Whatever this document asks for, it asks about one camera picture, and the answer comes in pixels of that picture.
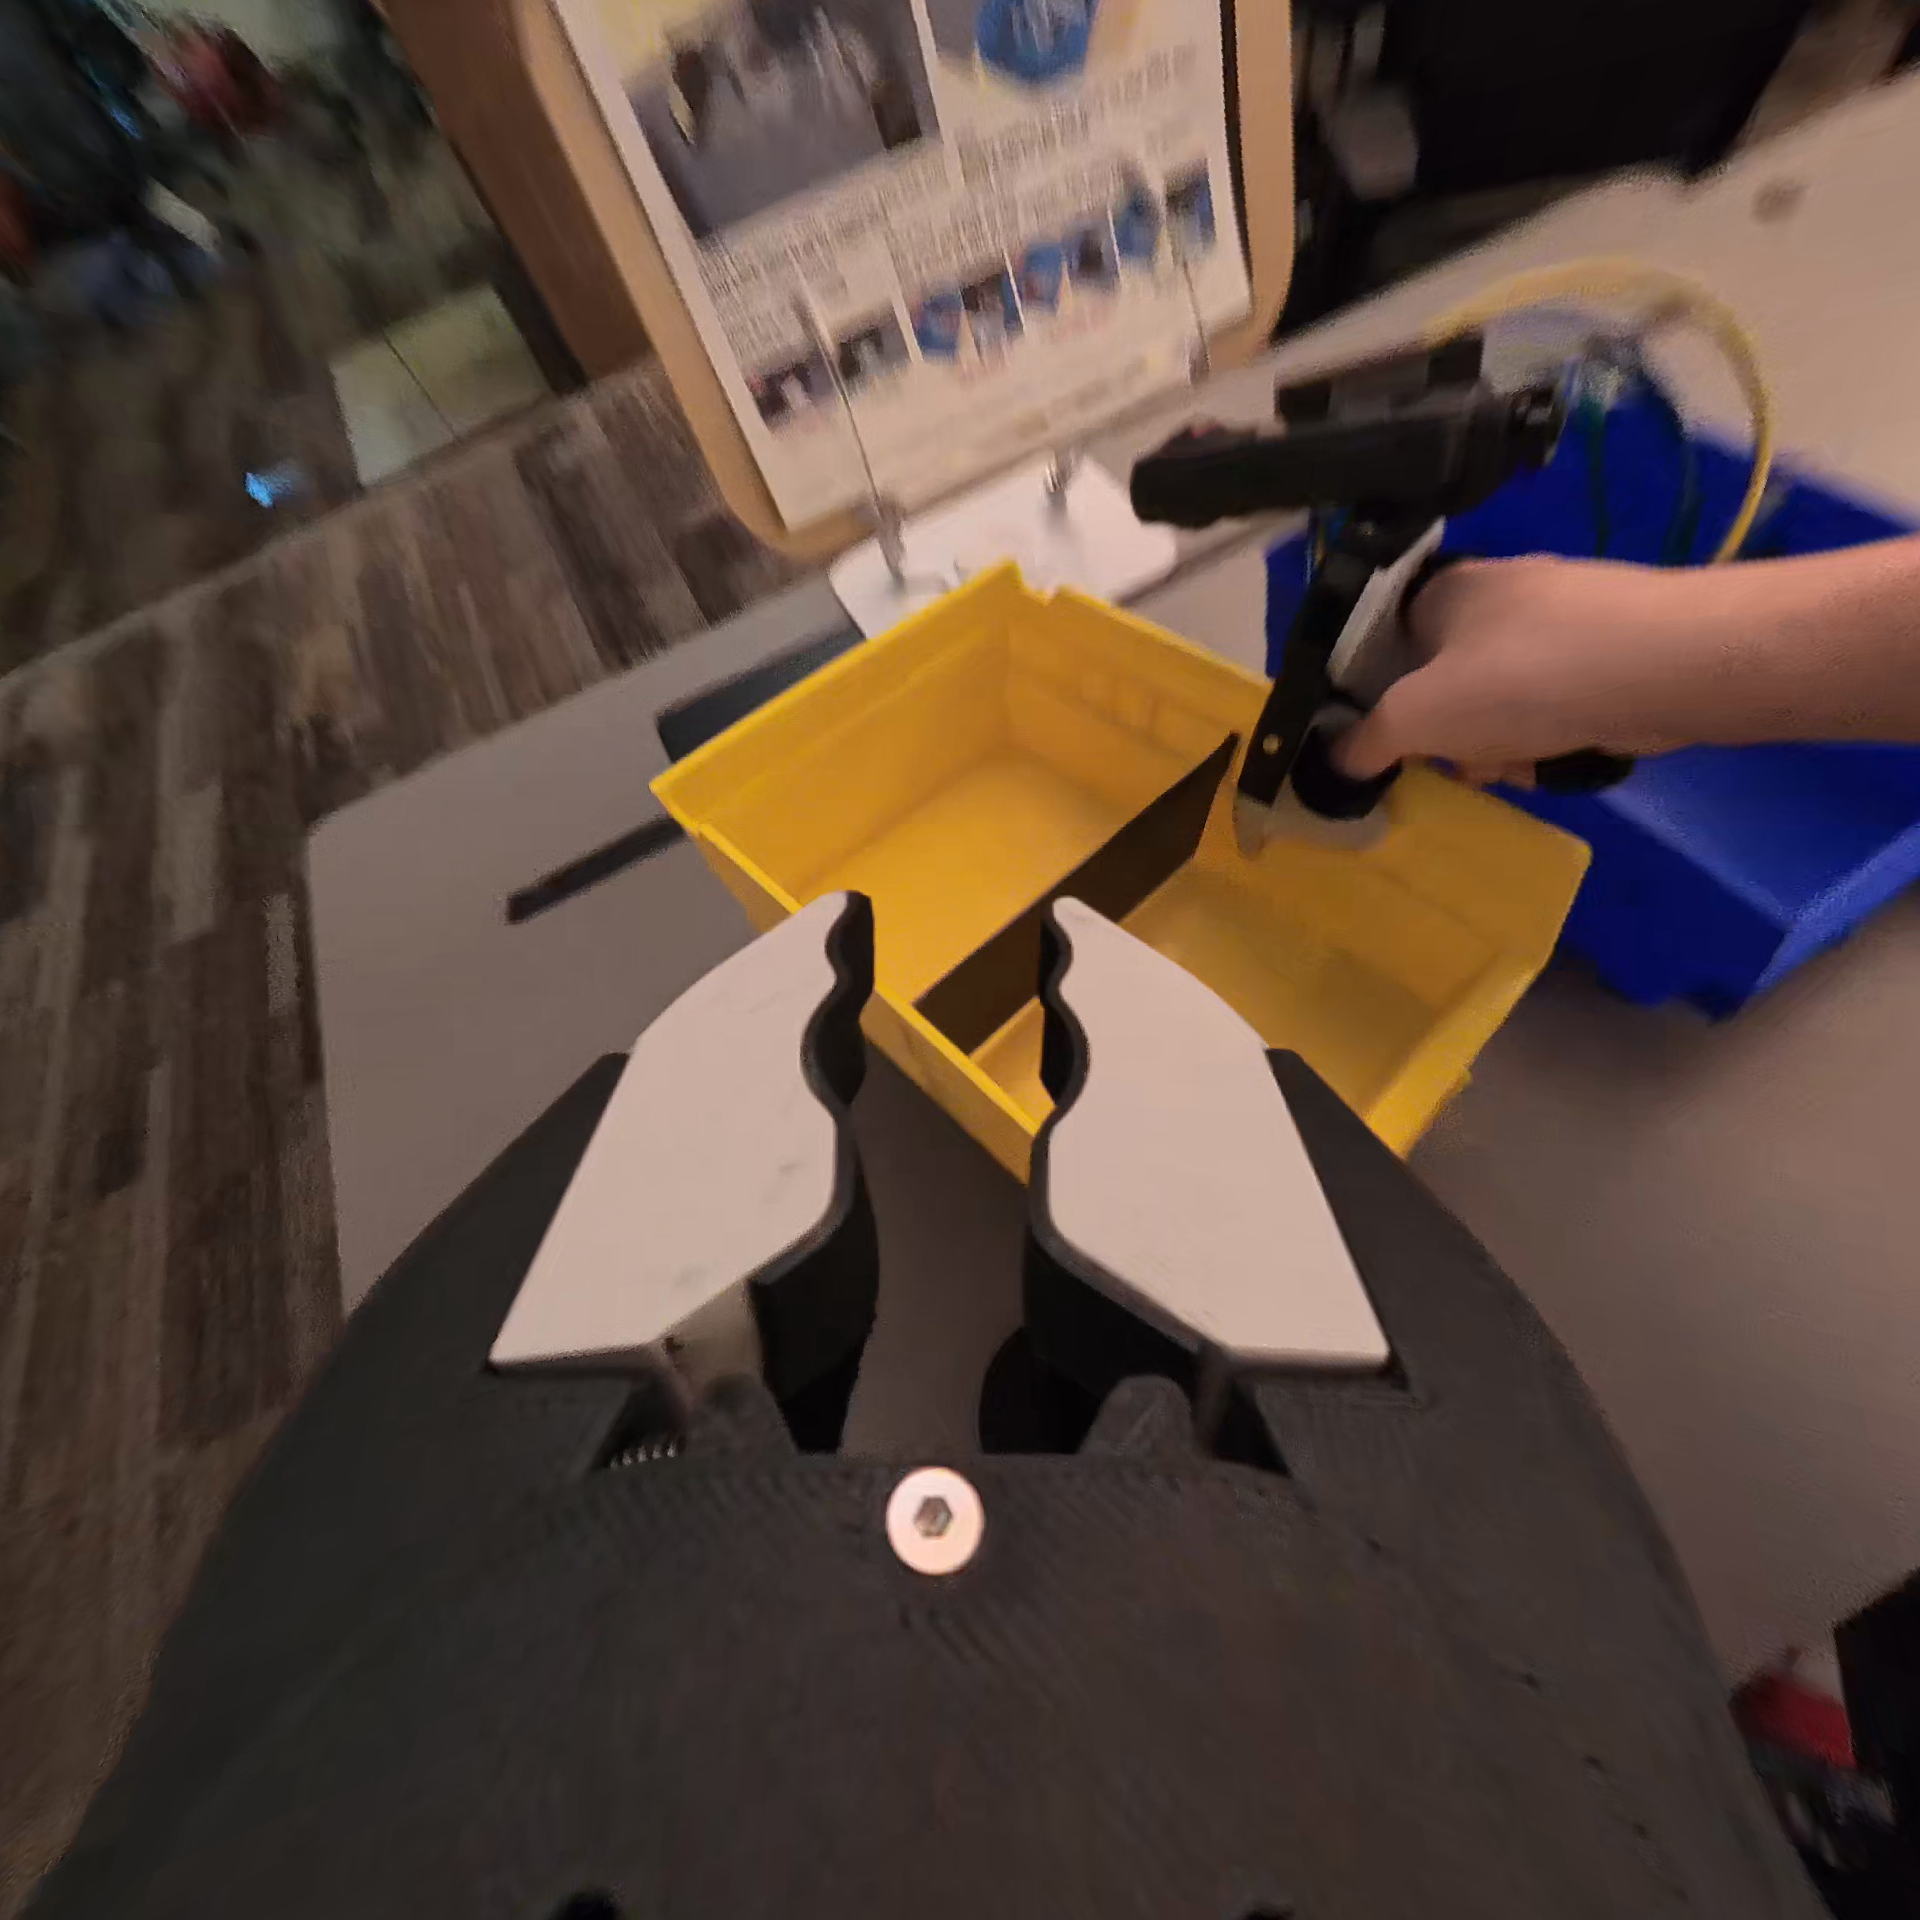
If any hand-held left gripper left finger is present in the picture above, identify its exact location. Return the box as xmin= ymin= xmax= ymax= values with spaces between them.
xmin=488 ymin=891 xmax=883 ymax=1454

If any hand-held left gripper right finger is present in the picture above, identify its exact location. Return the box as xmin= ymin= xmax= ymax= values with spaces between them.
xmin=1019 ymin=893 xmax=1391 ymax=1425

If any yellow ethernet cable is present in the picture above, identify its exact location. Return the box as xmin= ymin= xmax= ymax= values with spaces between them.
xmin=1430 ymin=259 xmax=1785 ymax=571

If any yellow plastic bin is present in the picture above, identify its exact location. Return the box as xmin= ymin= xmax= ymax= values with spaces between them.
xmin=650 ymin=559 xmax=1589 ymax=1183

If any blue plastic bin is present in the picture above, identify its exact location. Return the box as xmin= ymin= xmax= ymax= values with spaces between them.
xmin=1268 ymin=374 xmax=1920 ymax=1022

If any person's right forearm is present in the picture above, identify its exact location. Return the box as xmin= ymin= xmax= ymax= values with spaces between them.
xmin=1616 ymin=532 xmax=1920 ymax=757

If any person's right hand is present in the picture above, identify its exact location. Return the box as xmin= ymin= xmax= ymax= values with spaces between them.
xmin=1331 ymin=549 xmax=1637 ymax=789

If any black table strip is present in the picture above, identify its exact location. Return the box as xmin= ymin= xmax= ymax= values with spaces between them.
xmin=503 ymin=629 xmax=864 ymax=926

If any black office chair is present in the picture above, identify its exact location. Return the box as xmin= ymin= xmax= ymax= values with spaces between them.
xmin=1288 ymin=0 xmax=1821 ymax=323

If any wooden instruction board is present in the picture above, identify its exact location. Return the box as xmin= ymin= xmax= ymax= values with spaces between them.
xmin=383 ymin=0 xmax=1298 ymax=571

